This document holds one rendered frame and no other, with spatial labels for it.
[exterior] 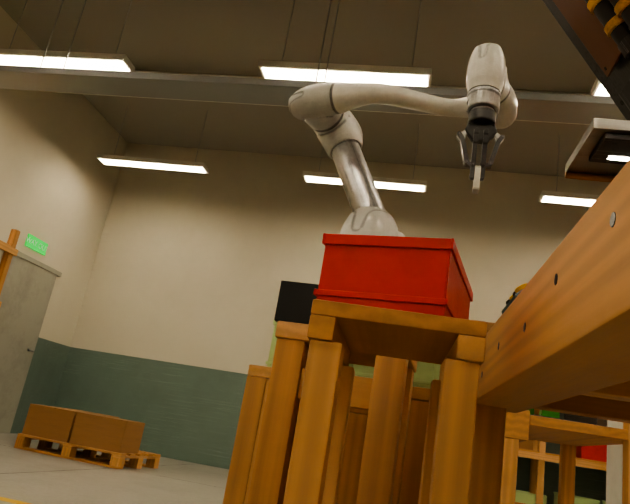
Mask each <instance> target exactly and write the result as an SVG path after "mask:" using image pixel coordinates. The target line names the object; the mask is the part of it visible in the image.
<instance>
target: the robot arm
mask: <svg viewBox="0 0 630 504"><path fill-rule="evenodd" d="M466 87H467V91H468V94H467V97H464V98H459V99H448V98H442V97H438V96H434V95H430V94H426V93H422V92H418V91H414V90H410V89H407V88H403V87H398V86H394V85H389V84H381V83H348V82H324V83H318V84H313V85H309V86H306V87H304V88H301V89H299V90H298V91H296V92H295V93H293V95H292V96H291V97H290V98H289V102H288V106H289V111H290V112H291V114H292V115H293V116H294V117H296V118H297V119H299V120H305V122H306V123H307V124H308V125H309V126H311V127H312V129H313V130H314V132H315V133H316V135H317V138H318V139H319V141H320V143H321V144H322V146H323V148H324V150H325V151H326V153H327V155H328V156H329V157H330V158H331V159H333V160H334V163H335V166H336V169H337V171H338V174H339V177H340V180H341V183H342V185H343V188H344V191H345V194H346V196H347V199H348V202H349V205H350V208H351V210H352V213H351V214H350V215H349V216H348V218H347V219H346V221H345V222H344V224H343V226H342V229H341V231H340V234H352V235H376V236H400V237H405V236H404V234H403V233H401V232H399V231H398V228H397V225H396V223H395V221H394V219H393V217H392V216H391V215H390V214H389V213H388V212H387V211H386V210H385V209H384V206H383V203H382V201H381V198H380V196H379V193H378V191H377V188H376V186H375V183H374V181H373V178H372V176H371V173H370V171H369V168H368V166H367V163H366V161H365V158H364V156H363V153H362V150H361V149H362V145H363V134H362V129H361V127H360V125H359V123H358V122H357V120H356V118H355V117H354V115H353V114H352V113H351V112H350V110H353V109H356V108H359V107H362V106H365V105H370V104H385V105H391V106H397V107H401V108H406V109H411V110H416V111H421V112H426V113H431V114H436V115H441V116H447V117H463V118H468V123H467V127H466V128H465V130H464V131H462V132H461V131H458V132H457V136H456V138H457V140H458V141H459V143H460V148H461V154H462V160H463V166H464V167H468V168H469V169H470V174H469V179H470V180H473V188H472V194H478V192H479V186H480V181H483V180H484V177H485V170H486V169H491V167H492V165H493V162H494V159H495V156H496V154H497V151H498V148H499V146H500V145H501V144H502V143H503V141H504V138H505V135H500V134H498V133H497V129H504V128H507V127H509V126H510V125H511V124H512V123H513V122H514V121H515V119H516V117H517V108H518V103H517V98H516V95H515V92H514V90H513V88H512V86H511V85H510V84H509V80H508V74H507V67H506V60H505V56H504V53H503V50H502V48H501V47H500V46H499V45H498V44H495V43H484V44H481V45H479V46H477V47H476V48H475V49H474V50H473V52H472V54H471V57H470V60H469V63H468V68H467V77H466ZM466 135H467V137H468V138H469V139H470V141H471V142H472V152H471V161H469V158H468V153H467V147H466V141H465V138H466ZM494 137H495V142H496V143H495V146H494V148H493V151H492V154H491V157H490V159H489V162H488V163H486V155H487V144H488V143H489V142H490V141H491V140H492V139H493V138H494ZM477 144H482V146H481V148H482V149H481V161H480V166H478V165H476V155H477ZM475 165H476V166H475Z"/></svg>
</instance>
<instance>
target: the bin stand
mask: <svg viewBox="0 0 630 504"><path fill-rule="evenodd" d="M486 335H487V322H484V321H477V320H469V319H462V318H454V317H447V316H439V315H432V314H424V313H417V312H409V311H402V310H394V309H387V308H379V307H372V306H364V305H357V304H349V303H342V302H334V301H327V300H319V299H313V302H312V308H311V315H310V320H309V326H308V332H307V337H308V338H309V340H310V343H309V349H308V355H307V361H306V367H305V373H304V379H303V385H302V391H301V398H300V404H299V410H298V416H297V422H296V428H295V434H294V440H293V446H292V452H291V458H290V464H289V470H288V476H287V482H286V488H285V494H284V500H283V504H336V502H337V495H338V488H339V481H340V474H341V467H342V460H343V453H344V446H345V439H346V432H347V425H348V418H349V411H350V404H351V397H352V390H353V383H354V376H355V370H354V368H353V367H350V366H349V360H350V351H352V352H358V353H365V354H372V355H379V356H386V357H393V358H399V359H406V360H413V361H420V362H427V363H434V364H440V365H441V366H440V375H439V380H436V379H434V380H433V381H432V382H431V387H430V397H429V406H428V416H427V425H426V435H425V444H424V454H423V463H422V473H421V482H420V492H419V501H418V504H468V502H469V490H470V478H471V466H472V454H473V442H474V430H475V418H476V406H477V394H478V382H479V370H480V365H481V364H482V363H483V362H484V360H485V347H486V339H485V338H486Z"/></svg>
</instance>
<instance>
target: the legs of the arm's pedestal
mask: <svg viewBox="0 0 630 504"><path fill-rule="evenodd" d="M308 349H309V345H308V344H307V343H306V342H304V341H300V340H292V339H284V338H277V341H276V347H275V352H274V358H273V363H272V369H271V374H270V380H269V385H268V391H267V396H266V402H265V407H264V413H263V418H262V424H261V429H260V435H259V440H258V445H257V451H256V456H255V462H254V467H253V473H252V478H251V484H250V489H249V495H248V500H247V504H283V500H284V494H285V488H286V482H287V476H288V470H289V464H290V458H291V452H292V446H293V440H294V434H295V428H296V422H297V416H298V410H299V404H300V398H301V391H302V385H303V379H304V373H305V367H306V361H307V355H308ZM408 361H409V360H406V359H399V358H393V357H386V356H379V355H376V358H375V365H374V373H373V378H367V377H360V376H354V383H353V390H352V397H351V404H350V411H349V412H351V413H357V414H364V415H368V418H367V425H366V433H365V440H364V448H363V455H362V463H361V470H360V478H359V485H358V493H357V500H356V504H399V502H400V493H401V485H402V476H403V467H404V458H405V449H406V441H407V432H408V423H409V414H410V406H411V397H412V388H413V379H414V372H413V370H412V369H408Z"/></svg>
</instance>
